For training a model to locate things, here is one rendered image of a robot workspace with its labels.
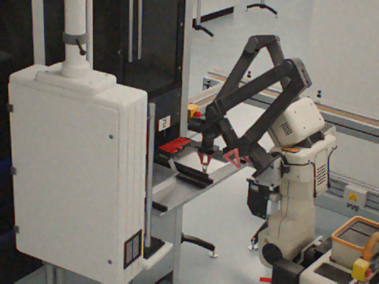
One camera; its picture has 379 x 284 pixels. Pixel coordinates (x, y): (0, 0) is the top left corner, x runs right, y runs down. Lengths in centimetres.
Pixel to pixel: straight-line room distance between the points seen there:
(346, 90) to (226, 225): 115
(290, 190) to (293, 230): 18
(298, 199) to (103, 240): 86
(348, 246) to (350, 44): 199
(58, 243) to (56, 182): 25
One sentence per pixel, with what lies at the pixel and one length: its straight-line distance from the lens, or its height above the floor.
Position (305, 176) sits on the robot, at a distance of 304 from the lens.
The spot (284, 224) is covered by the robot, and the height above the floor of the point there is 89.
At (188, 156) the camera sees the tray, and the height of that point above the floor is 88.
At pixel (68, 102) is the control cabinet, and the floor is 151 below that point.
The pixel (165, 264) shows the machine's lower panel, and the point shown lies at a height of 17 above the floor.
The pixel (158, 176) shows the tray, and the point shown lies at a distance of 352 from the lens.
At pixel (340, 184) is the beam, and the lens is 441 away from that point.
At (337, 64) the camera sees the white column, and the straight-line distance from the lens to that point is 487.
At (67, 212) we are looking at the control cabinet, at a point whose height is 107.
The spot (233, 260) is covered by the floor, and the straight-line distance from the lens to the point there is 456.
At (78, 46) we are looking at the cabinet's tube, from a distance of 261.
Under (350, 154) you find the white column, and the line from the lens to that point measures 501.
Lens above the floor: 249
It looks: 24 degrees down
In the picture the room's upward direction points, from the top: 3 degrees clockwise
